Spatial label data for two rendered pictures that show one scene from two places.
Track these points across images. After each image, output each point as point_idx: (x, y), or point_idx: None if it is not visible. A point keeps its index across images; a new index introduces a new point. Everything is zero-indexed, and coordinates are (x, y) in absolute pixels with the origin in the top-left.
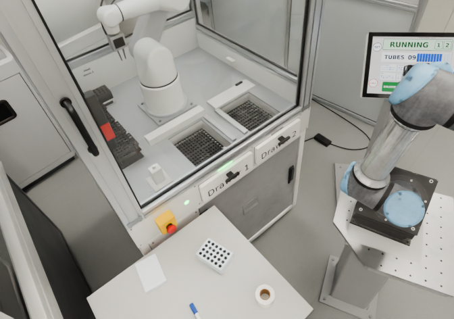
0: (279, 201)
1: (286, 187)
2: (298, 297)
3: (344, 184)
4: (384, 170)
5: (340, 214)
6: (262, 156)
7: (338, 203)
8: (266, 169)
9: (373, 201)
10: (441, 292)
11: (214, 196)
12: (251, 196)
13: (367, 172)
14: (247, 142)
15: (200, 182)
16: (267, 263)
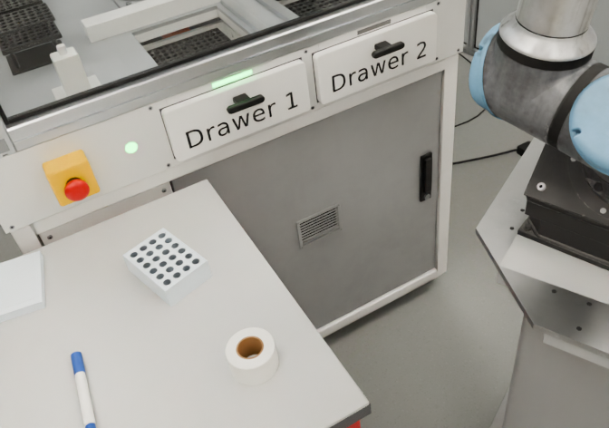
0: (399, 247)
1: (415, 211)
2: (337, 373)
3: (477, 70)
4: None
5: (497, 216)
6: (333, 83)
7: (500, 194)
8: (355, 138)
9: (546, 106)
10: None
11: (210, 160)
12: (319, 201)
13: (526, 14)
14: (291, 30)
15: (164, 101)
16: (285, 296)
